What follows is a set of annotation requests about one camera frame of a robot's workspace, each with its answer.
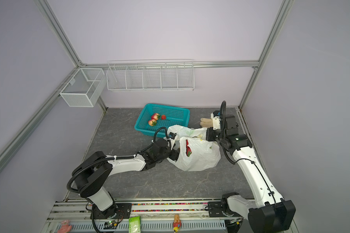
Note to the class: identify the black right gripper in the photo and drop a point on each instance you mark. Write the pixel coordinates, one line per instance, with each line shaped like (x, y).
(210, 137)

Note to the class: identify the teal plastic basket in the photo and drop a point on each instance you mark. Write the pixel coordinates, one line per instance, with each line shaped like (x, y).
(175, 116)

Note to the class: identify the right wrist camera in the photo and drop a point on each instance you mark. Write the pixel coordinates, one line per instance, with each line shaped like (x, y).
(215, 116)

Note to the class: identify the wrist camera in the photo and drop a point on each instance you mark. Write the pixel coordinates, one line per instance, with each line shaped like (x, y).
(215, 116)
(172, 136)

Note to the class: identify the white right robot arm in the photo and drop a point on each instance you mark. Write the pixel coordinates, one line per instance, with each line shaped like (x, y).
(268, 212)

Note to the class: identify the white plastic bag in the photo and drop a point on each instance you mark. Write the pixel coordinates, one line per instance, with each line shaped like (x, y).
(205, 154)

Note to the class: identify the small orange toy figure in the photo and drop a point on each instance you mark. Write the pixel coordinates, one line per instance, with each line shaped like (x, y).
(176, 223)

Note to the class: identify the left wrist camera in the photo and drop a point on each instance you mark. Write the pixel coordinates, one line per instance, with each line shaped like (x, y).
(172, 136)

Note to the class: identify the white wire mesh box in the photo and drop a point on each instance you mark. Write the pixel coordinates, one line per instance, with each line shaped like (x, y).
(84, 88)

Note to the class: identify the green packet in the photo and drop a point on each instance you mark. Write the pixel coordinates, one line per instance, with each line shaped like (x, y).
(135, 225)

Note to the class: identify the yellow work glove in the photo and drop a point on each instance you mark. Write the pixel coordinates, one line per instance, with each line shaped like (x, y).
(206, 122)

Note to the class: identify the pink toy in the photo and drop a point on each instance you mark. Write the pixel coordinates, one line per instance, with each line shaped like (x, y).
(65, 227)

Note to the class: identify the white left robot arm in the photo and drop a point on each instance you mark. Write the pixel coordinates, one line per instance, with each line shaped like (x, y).
(89, 177)

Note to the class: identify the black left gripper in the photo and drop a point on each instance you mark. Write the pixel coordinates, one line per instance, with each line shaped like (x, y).
(174, 157)

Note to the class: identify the white wire wall shelf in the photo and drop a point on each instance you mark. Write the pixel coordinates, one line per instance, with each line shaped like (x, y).
(150, 75)

